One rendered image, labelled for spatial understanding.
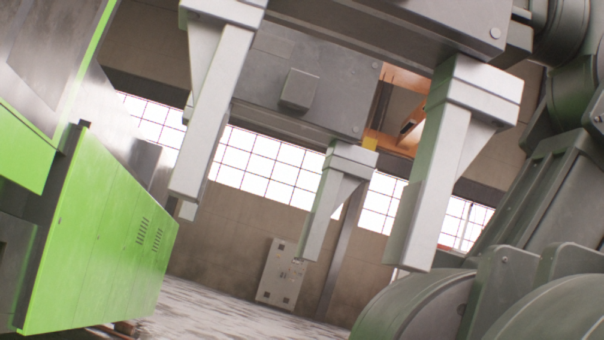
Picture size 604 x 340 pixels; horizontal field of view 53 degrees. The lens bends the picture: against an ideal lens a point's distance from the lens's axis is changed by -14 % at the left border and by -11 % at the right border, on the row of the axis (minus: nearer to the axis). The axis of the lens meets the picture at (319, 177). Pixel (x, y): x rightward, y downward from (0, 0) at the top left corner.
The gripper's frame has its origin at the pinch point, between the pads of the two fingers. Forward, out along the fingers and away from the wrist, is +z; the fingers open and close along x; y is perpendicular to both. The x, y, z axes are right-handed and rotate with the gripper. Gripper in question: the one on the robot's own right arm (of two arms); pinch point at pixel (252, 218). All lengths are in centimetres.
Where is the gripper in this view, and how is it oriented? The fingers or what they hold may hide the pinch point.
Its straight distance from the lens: 101.8
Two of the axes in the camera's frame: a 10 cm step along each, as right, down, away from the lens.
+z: -2.9, 9.4, -1.5
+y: -1.9, 1.0, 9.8
